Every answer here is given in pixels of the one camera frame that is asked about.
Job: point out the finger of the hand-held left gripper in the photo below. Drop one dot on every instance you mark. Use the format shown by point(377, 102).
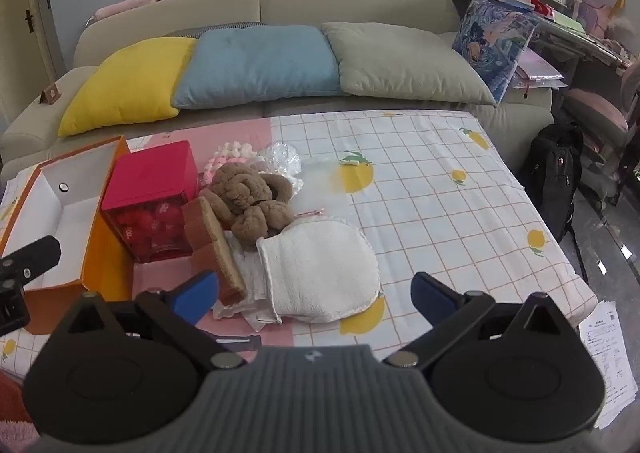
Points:
point(35, 253)
point(12, 310)

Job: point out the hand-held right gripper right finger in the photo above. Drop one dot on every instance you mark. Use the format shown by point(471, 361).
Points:
point(432, 298)

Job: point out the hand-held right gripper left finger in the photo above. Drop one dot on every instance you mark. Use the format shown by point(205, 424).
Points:
point(192, 295)

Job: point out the white cloth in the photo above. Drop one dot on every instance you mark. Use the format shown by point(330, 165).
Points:
point(247, 273)

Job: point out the orange cardboard box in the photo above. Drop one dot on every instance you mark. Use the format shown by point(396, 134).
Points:
point(100, 258)

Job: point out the brown fluffy plush bundle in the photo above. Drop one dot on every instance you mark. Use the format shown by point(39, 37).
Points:
point(240, 193)

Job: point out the white terry mitt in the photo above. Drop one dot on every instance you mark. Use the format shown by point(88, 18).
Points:
point(320, 268)

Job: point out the pink white knitted hat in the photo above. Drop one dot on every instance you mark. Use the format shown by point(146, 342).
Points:
point(232, 153)

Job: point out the clear plastic white bundle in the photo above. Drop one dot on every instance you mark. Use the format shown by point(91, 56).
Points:
point(280, 155)

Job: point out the red rug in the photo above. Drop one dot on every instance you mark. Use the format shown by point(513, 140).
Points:
point(12, 398)

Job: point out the red box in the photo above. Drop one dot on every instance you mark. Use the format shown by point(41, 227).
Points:
point(150, 168)

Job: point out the small brown triangular ornament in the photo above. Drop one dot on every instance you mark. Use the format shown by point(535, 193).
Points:
point(50, 95)

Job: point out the flat clear plastic bag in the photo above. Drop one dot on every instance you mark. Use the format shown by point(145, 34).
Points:
point(320, 178)

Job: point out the black backpack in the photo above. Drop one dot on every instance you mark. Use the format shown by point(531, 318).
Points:
point(550, 173)

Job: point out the sheets of paper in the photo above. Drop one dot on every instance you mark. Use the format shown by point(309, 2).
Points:
point(607, 363)

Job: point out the yellow pillow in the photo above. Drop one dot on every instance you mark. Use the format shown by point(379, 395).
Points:
point(125, 83)

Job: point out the grey-green pillow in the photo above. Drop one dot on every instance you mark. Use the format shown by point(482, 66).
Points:
point(410, 63)

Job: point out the pink clear document folder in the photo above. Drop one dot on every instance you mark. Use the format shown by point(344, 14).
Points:
point(537, 75)

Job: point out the pink desk chair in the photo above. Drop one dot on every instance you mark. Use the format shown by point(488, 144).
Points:
point(595, 108)

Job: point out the blue cartoon printed pillow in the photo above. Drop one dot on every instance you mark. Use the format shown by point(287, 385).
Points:
point(492, 40)

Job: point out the pink plush toy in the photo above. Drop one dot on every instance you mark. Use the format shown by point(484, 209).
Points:
point(130, 3)

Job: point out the grey patterned cushion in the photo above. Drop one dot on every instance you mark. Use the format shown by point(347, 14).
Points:
point(220, 28)

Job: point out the cluttered desk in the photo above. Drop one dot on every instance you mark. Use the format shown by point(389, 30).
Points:
point(565, 35)

